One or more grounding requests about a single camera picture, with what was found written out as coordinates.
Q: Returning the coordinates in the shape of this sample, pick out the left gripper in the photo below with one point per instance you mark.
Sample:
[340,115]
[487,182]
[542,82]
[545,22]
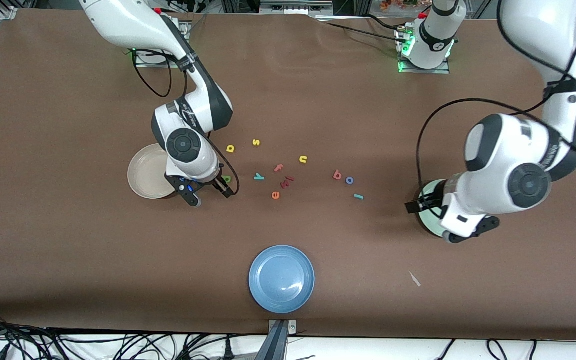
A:
[429,202]

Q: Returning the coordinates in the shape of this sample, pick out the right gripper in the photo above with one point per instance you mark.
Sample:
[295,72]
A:
[211,183]

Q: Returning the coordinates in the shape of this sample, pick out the teal letter y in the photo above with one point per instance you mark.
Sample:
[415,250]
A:
[259,176]

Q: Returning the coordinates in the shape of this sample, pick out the pink letter b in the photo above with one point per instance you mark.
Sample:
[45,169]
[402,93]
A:
[337,174]

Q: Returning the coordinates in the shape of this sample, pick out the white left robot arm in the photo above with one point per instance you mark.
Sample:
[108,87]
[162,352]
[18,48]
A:
[543,30]

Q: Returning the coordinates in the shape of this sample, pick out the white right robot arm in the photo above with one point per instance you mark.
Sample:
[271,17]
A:
[133,25]

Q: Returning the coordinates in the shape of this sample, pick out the light green plate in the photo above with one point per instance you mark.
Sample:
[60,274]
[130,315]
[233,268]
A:
[428,224]

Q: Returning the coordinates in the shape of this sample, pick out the pink letter f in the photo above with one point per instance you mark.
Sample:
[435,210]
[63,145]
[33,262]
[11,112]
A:
[278,168]

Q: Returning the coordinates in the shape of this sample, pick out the small white paper scrap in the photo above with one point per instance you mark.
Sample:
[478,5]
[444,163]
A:
[414,279]

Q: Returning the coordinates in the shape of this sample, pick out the beige brown plate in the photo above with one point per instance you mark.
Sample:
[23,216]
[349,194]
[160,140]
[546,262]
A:
[143,175]

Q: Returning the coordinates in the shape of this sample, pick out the yellow letter u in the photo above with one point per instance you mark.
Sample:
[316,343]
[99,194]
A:
[303,159]

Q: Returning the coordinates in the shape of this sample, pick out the blue plate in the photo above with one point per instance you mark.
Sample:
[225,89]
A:
[280,280]

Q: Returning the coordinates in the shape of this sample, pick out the brown paper table cover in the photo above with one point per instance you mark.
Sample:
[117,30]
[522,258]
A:
[68,250]

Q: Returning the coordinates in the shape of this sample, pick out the orange decoration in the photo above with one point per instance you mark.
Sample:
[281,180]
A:
[398,5]

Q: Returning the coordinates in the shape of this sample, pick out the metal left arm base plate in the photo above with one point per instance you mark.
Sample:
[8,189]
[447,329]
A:
[443,70]

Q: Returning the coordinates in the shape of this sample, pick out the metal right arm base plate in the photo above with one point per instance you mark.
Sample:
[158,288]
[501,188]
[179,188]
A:
[158,62]

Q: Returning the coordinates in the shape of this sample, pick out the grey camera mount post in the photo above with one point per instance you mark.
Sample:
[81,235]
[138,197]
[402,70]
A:
[278,345]

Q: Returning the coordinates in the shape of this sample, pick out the grey metal frame equipment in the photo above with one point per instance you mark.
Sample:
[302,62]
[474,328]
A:
[293,7]

